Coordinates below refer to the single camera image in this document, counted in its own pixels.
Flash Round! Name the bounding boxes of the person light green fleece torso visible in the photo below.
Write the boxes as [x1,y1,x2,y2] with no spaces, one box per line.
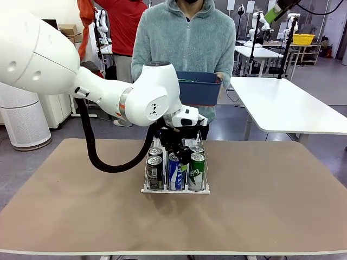
[131,0,236,127]

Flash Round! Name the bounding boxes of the white cabinet desk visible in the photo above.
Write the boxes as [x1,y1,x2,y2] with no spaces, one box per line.
[40,93,76,129]

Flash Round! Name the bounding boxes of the black computer monitor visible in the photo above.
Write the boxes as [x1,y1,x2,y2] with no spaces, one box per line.
[40,18,59,31]

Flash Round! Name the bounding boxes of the small rolling side table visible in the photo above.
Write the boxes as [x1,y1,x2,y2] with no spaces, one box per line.
[70,99,98,119]

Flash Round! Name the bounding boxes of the person dark trousers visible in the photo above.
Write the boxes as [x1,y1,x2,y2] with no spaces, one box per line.
[199,123,211,141]

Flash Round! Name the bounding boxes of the thick black left cable hose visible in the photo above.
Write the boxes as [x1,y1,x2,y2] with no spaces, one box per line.
[75,97,163,173]

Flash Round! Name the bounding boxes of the black and white jacket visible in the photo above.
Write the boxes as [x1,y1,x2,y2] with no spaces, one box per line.
[105,64,118,81]

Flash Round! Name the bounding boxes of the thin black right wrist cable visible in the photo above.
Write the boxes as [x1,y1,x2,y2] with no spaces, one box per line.
[294,1,347,16]

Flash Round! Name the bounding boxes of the wooden shelf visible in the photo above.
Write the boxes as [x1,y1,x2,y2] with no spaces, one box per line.
[290,43,322,66]

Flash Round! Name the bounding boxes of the black tripod stand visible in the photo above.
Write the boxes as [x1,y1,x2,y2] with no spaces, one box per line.
[248,13,261,74]
[276,16,298,80]

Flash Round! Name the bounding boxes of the person in red jacket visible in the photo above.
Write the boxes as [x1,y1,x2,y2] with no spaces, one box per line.
[93,0,149,128]

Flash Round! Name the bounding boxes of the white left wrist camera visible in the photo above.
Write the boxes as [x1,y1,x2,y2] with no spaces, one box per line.
[172,106,209,127]

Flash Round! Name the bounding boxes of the white background table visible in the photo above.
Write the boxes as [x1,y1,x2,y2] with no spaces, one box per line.
[235,45,284,79]

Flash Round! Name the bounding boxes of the orange jacket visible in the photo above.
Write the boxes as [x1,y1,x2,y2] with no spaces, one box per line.
[77,0,95,64]

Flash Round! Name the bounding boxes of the white can dispenser rack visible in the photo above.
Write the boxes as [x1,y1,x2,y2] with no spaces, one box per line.
[140,129,211,194]

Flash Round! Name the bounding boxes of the white cylindrical air purifier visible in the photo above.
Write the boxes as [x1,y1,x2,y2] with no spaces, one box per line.
[0,82,52,152]

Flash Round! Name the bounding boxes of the blue plastic bin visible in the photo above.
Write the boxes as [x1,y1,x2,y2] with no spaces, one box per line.
[176,71,223,107]

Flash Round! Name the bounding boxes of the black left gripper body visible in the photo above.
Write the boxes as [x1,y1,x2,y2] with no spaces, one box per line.
[157,123,191,154]

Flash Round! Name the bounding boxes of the large white side table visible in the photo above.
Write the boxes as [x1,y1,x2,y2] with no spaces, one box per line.
[229,77,347,146]

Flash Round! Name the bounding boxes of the person left forearm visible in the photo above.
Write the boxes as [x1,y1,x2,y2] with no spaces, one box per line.
[221,45,236,90]

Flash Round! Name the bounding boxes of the blue beverage can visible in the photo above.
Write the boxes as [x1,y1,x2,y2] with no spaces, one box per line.
[168,152,188,191]

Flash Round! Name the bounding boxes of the yellow plastic crate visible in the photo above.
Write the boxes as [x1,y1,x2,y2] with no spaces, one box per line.
[292,34,316,46]

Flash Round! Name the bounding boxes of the person left hand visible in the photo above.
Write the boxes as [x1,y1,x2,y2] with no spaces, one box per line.
[215,71,227,102]

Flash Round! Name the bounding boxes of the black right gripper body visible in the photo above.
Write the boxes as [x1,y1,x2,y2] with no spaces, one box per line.
[274,0,301,21]

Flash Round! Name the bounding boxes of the person right forearm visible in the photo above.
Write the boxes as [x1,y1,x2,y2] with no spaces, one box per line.
[131,48,152,83]

